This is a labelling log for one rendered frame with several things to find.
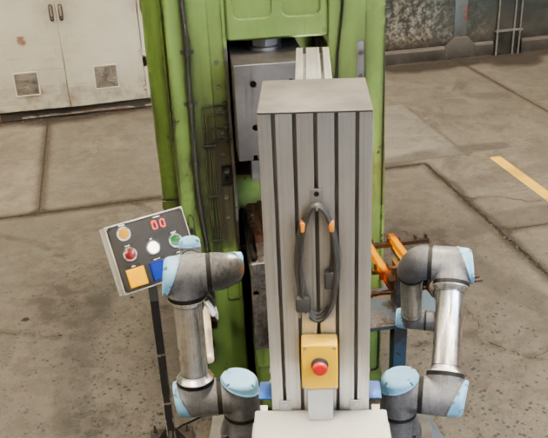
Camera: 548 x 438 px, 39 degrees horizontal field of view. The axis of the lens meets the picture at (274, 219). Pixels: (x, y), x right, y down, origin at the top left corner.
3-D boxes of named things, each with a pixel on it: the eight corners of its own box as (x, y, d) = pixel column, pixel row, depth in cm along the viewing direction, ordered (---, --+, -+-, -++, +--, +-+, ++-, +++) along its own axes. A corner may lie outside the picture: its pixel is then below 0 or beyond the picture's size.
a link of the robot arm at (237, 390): (262, 420, 244) (260, 385, 238) (219, 424, 243) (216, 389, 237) (258, 395, 255) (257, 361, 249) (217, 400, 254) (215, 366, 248)
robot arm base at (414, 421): (424, 448, 244) (425, 423, 240) (375, 448, 245) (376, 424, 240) (417, 416, 258) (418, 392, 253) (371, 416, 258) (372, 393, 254)
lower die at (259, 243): (302, 252, 342) (301, 235, 338) (257, 256, 340) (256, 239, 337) (289, 211, 380) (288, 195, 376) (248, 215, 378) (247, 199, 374)
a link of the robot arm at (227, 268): (247, 249, 227) (241, 245, 275) (209, 253, 226) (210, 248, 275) (250, 289, 227) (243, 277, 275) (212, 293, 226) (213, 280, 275)
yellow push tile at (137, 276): (149, 283, 311) (143, 265, 312) (131, 288, 308) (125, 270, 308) (148, 283, 313) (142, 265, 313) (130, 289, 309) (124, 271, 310)
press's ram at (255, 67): (331, 154, 324) (330, 58, 306) (238, 162, 320) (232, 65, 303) (314, 122, 361) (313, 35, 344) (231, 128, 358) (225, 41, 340)
